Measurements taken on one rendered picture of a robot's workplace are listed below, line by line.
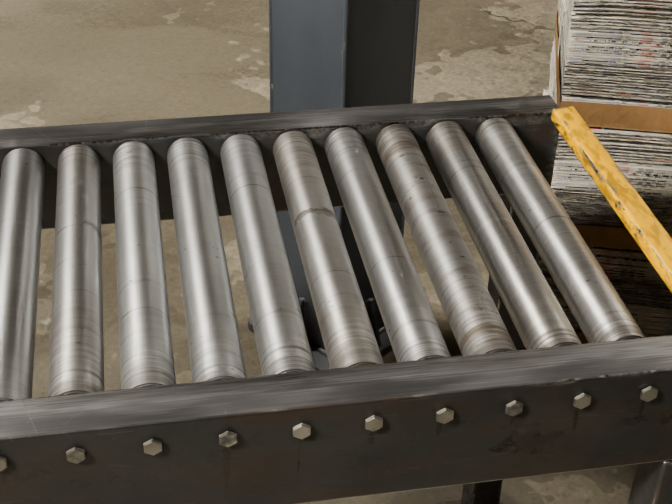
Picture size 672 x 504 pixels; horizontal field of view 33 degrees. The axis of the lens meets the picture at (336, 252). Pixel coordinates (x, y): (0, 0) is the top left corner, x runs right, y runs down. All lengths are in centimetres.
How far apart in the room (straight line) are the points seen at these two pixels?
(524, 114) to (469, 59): 205
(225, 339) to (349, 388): 13
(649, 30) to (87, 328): 105
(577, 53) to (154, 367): 100
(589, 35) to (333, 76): 43
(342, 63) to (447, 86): 145
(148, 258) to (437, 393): 35
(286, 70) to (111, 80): 140
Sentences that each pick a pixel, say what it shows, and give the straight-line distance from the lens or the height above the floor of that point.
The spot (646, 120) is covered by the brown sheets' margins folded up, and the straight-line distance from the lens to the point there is 190.
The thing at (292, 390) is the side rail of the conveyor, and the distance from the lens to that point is 102.
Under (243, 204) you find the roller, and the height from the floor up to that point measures 80.
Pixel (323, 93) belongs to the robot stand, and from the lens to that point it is 198.
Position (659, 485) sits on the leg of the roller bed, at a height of 65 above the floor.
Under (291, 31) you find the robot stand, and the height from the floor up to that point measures 67.
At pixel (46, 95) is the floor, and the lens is 333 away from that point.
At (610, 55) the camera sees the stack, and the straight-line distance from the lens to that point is 184.
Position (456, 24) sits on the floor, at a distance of 376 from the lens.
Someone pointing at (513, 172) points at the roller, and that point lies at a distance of 137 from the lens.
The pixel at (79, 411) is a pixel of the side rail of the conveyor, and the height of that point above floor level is 80.
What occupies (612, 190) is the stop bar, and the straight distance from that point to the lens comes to 131.
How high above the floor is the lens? 148
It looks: 35 degrees down
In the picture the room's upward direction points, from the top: 2 degrees clockwise
